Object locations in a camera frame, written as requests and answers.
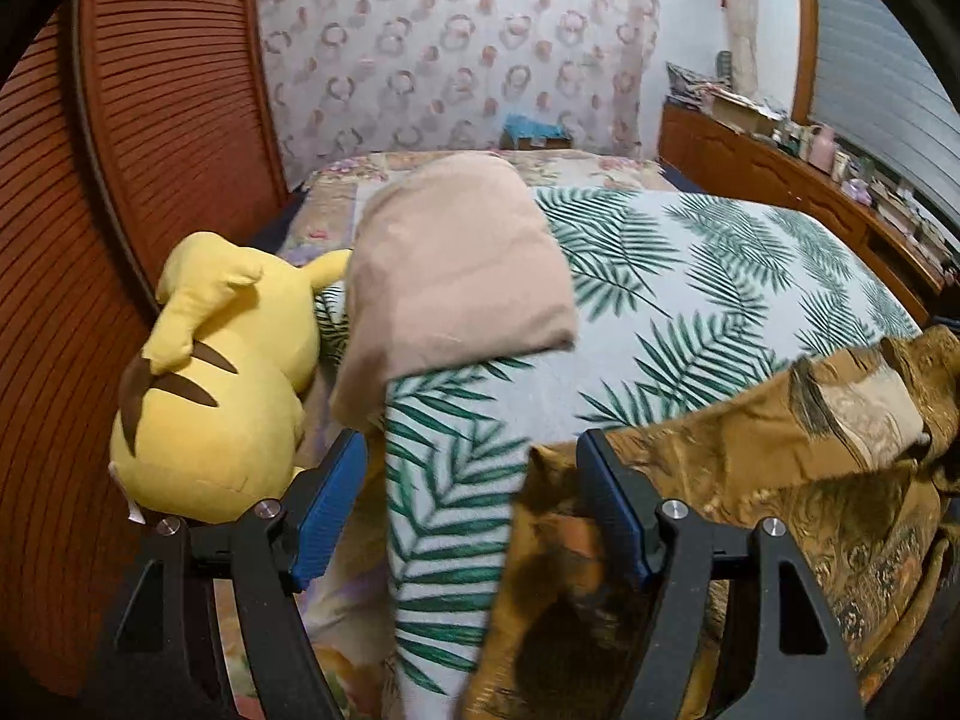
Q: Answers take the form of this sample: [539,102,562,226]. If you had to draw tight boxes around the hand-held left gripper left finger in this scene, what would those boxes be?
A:
[94,427,368,720]

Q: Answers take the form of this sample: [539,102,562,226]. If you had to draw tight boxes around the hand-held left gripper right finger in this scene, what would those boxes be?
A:
[576,427,867,720]

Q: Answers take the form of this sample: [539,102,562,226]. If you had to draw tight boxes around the brown patterned shirt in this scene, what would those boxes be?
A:
[457,322,960,720]

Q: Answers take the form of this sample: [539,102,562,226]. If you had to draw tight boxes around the yellow plush toy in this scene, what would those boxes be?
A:
[109,231,353,526]

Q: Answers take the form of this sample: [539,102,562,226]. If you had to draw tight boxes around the leaf print bed sheet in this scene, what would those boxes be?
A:
[311,187,923,695]

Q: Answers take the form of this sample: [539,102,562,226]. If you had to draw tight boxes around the beige cloth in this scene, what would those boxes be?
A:
[330,151,580,428]

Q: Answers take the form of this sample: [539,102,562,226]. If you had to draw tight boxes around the floral blanket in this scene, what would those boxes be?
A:
[217,148,680,720]

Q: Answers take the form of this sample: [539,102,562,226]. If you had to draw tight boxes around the wooden side cabinet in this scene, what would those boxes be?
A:
[658,103,946,301]

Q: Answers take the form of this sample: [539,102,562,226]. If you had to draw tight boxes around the blue cloth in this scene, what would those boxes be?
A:
[501,114,567,142]

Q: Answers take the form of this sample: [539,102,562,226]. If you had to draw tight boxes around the open cardboard box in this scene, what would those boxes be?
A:
[709,94,785,136]

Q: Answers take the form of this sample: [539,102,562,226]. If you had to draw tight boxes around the wooden louvered wardrobe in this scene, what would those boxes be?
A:
[0,0,290,698]

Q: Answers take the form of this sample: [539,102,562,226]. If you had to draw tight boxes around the stack of folded cloths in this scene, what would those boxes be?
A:
[666,64,721,110]

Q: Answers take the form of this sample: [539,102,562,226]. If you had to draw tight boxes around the circle print sheer curtain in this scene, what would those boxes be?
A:
[251,0,661,181]

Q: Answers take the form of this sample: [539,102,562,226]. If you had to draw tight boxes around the beige tied curtain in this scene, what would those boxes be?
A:
[716,0,762,102]

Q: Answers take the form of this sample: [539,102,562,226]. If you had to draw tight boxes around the grey window blind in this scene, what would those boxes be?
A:
[810,0,960,233]

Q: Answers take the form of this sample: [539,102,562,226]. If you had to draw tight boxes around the wooden window frame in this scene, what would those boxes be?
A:
[791,0,822,125]

